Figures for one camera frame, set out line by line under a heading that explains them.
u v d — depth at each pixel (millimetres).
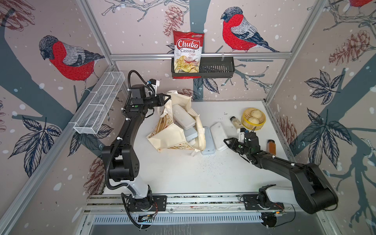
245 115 1095
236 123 1033
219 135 969
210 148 903
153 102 725
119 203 744
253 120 1007
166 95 799
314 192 418
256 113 1035
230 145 832
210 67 1070
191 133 835
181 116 910
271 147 933
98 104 777
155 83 743
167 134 760
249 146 701
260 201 679
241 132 830
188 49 835
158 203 730
